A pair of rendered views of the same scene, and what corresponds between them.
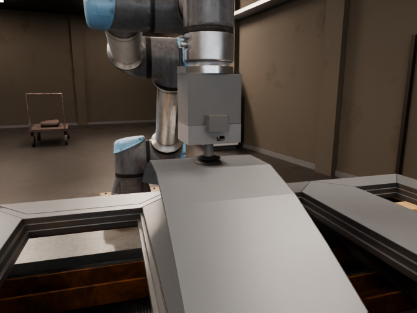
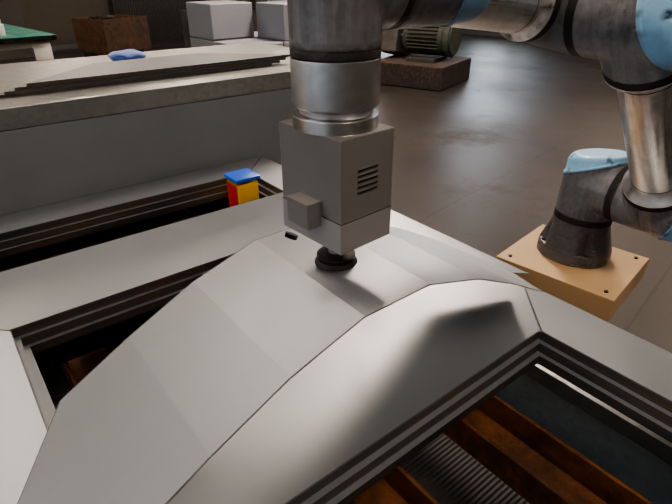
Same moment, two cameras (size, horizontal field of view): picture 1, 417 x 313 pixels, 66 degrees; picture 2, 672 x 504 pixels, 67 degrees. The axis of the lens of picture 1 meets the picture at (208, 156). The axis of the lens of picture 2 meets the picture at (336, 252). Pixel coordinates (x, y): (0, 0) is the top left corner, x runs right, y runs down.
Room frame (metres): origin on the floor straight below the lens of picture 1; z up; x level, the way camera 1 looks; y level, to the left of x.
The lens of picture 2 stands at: (0.34, -0.41, 1.28)
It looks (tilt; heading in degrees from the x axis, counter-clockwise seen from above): 29 degrees down; 67
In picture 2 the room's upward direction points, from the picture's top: straight up
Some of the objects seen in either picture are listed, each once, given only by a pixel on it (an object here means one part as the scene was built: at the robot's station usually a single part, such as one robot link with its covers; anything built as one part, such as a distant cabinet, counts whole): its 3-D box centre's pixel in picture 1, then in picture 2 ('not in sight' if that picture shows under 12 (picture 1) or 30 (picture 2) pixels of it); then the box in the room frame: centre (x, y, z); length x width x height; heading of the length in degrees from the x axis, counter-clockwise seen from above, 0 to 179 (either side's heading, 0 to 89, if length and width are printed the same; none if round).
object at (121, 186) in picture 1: (131, 183); (578, 231); (1.20, 0.30, 0.78); 0.15 x 0.15 x 0.10
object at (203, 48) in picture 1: (206, 51); (333, 84); (0.51, 0.00, 1.20); 0.08 x 0.08 x 0.05
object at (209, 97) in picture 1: (209, 104); (324, 175); (0.50, 0.00, 1.12); 0.10 x 0.09 x 0.16; 19
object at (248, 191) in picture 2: not in sight; (245, 219); (0.55, 0.65, 0.78); 0.05 x 0.05 x 0.19; 16
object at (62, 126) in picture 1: (49, 118); not in sight; (6.97, 3.42, 0.54); 1.33 x 0.78 x 1.07; 24
